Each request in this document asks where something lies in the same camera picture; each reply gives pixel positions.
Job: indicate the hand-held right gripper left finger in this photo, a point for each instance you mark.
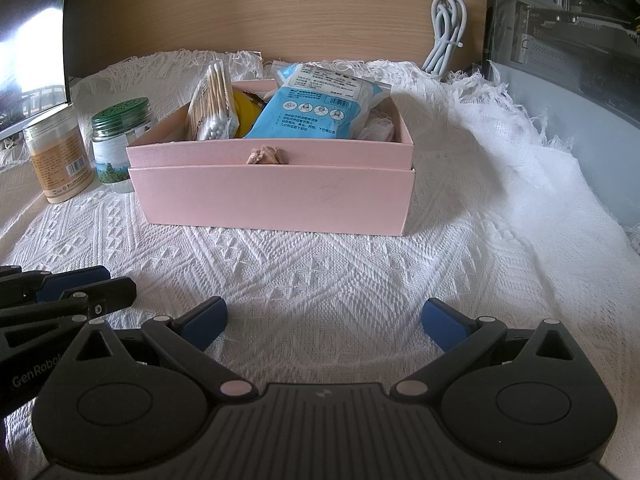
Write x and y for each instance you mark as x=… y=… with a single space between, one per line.
x=205 y=322

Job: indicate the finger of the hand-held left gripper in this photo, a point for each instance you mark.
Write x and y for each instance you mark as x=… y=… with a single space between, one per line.
x=110 y=292
x=75 y=280

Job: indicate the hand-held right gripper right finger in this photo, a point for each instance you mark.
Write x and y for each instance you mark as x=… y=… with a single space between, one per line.
x=442 y=322

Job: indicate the pink cardboard box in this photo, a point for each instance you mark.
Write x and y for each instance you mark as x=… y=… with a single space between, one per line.
x=270 y=200

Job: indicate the white lace scrunchie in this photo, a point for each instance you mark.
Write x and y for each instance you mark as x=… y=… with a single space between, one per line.
x=377 y=127

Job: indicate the yellow round pouch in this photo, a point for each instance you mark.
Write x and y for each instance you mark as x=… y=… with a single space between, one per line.
x=247 y=115

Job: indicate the cotton swabs pack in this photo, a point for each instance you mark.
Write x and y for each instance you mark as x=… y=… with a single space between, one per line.
x=212 y=105

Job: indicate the blue face mask pack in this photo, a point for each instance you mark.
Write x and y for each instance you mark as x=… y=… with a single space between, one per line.
x=300 y=115

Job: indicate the clear jar with beige label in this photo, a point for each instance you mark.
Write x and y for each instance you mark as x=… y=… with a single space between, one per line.
x=55 y=160

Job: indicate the green lid glass jar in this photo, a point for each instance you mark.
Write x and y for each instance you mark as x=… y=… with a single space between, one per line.
x=112 y=160

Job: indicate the white crocheted cloth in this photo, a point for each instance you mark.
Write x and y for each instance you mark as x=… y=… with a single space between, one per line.
x=320 y=270

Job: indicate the dark monitor screen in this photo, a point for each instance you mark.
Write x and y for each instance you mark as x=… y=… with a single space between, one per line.
x=30 y=35

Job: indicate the computer tower case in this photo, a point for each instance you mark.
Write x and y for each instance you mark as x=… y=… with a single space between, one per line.
x=575 y=60

